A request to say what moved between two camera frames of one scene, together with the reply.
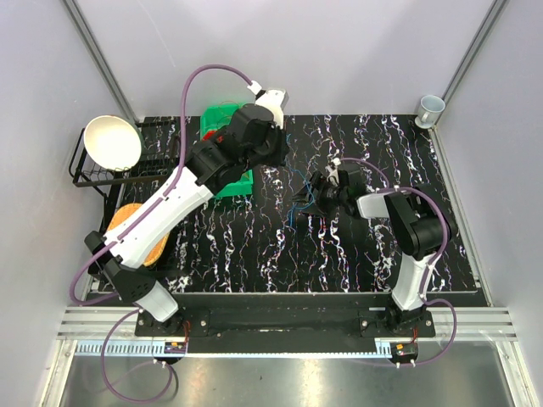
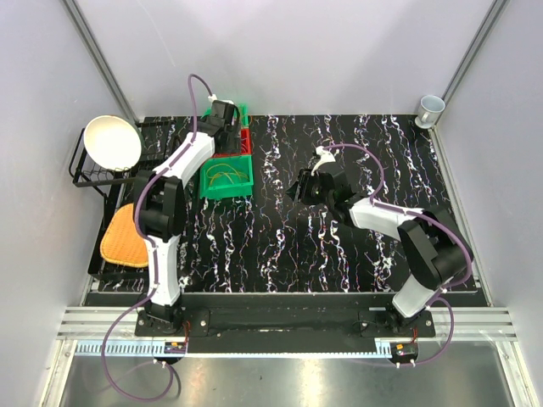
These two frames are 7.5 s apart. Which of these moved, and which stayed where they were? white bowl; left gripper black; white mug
Moved: left gripper black
Stayed: white bowl; white mug
